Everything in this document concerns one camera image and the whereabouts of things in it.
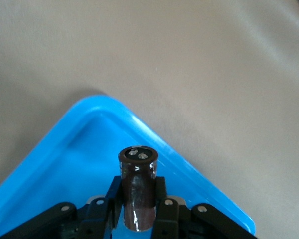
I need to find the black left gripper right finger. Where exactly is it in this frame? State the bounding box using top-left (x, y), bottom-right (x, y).
top-left (151, 176), bottom-right (259, 239)

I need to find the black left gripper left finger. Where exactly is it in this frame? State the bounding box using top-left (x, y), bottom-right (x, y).
top-left (0, 175), bottom-right (123, 239)

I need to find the brown electrolytic capacitor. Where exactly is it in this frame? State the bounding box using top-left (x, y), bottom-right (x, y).
top-left (117, 146), bottom-right (159, 232)

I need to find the blue plastic tray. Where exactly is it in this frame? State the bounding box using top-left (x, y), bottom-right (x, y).
top-left (0, 96), bottom-right (256, 239)

